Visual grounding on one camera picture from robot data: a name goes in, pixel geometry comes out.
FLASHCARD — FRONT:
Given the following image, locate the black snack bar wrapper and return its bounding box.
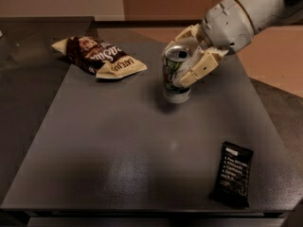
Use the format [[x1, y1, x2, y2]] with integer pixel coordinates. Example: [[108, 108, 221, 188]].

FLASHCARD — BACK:
[[212, 142, 254, 208]]

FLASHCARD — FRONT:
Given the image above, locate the green silver 7up can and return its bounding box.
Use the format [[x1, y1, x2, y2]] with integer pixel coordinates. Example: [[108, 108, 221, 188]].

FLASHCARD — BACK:
[[163, 44, 191, 104]]

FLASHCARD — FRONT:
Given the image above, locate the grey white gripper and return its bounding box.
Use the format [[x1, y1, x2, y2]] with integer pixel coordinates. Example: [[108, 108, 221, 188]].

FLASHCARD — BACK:
[[163, 0, 254, 88]]

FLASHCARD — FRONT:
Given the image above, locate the brown cream chip bag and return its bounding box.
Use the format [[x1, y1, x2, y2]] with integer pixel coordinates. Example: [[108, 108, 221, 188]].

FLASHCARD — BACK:
[[51, 36, 147, 79]]

